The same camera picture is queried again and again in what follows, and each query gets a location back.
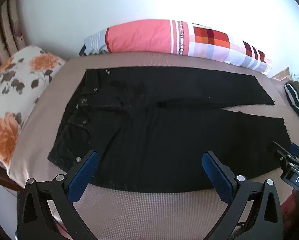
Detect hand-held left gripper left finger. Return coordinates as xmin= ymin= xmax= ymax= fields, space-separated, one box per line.
xmin=16 ymin=150 xmax=99 ymax=240

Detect pink patchwork bolster pillow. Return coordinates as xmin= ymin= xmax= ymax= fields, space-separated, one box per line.
xmin=83 ymin=19 xmax=272 ymax=75

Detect brown bed cover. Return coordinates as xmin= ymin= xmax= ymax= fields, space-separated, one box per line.
xmin=8 ymin=51 xmax=299 ymax=240

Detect floral white pillow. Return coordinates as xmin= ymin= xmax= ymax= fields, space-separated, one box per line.
xmin=0 ymin=45 xmax=67 ymax=174

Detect brown striped curtain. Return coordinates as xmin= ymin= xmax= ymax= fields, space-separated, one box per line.
xmin=0 ymin=0 xmax=27 ymax=68

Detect dark striped cloth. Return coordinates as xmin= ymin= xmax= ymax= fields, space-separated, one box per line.
xmin=284 ymin=80 xmax=299 ymax=131

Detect black pants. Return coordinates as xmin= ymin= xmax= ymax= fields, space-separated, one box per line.
xmin=47 ymin=66 xmax=294 ymax=193

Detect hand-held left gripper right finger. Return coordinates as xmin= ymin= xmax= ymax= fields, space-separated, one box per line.
xmin=202 ymin=151 xmax=284 ymax=240

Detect wooden frame piece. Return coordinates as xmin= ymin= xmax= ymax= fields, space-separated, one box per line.
xmin=272 ymin=67 xmax=291 ymax=81

